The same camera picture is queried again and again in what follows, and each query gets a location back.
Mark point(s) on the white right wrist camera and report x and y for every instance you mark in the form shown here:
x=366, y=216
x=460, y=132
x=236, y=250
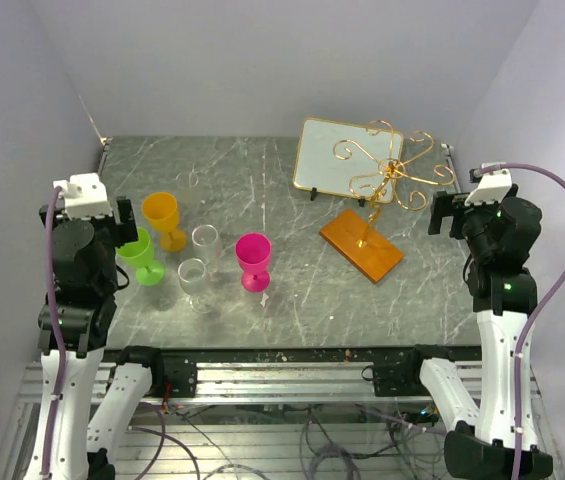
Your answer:
x=491, y=187

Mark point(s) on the aluminium rail frame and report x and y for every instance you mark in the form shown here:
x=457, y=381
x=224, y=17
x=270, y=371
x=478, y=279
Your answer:
x=310, y=377

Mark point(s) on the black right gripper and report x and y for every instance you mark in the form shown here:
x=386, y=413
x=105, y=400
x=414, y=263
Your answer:
x=450, y=204

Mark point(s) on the orange plastic wine glass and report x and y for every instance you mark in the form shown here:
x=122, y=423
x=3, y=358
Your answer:
x=162, y=212

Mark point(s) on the pink plastic wine glass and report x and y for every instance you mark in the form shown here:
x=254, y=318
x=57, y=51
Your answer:
x=253, y=252

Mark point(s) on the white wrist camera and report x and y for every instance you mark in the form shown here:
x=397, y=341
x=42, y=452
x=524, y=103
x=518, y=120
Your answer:
x=84, y=196
x=491, y=187

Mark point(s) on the gold wire wine glass rack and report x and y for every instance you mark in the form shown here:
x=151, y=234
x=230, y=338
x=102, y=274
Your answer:
x=356, y=238

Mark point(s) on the gold framed mirror tray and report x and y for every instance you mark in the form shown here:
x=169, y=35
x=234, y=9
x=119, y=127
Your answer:
x=322, y=160

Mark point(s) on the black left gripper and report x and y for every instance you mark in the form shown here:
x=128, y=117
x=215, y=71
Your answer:
x=121, y=230

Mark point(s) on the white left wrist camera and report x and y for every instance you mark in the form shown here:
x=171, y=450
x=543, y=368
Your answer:
x=84, y=196

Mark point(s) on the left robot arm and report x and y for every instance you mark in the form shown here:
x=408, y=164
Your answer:
x=69, y=320

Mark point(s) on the clear glass front flute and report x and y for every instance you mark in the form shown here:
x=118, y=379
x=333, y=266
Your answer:
x=194, y=281

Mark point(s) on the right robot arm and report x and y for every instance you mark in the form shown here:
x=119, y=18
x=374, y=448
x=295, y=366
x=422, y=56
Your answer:
x=502, y=330

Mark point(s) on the green plastic wine glass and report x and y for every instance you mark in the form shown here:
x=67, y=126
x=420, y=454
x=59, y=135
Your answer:
x=140, y=255

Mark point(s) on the clear glass lying far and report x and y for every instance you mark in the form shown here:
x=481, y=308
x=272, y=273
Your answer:
x=187, y=185

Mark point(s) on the clear glass rear flute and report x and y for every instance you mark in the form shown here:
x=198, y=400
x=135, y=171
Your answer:
x=207, y=246

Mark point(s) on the clear glass flute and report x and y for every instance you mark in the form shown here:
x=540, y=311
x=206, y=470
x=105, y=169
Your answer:
x=194, y=281
x=207, y=246

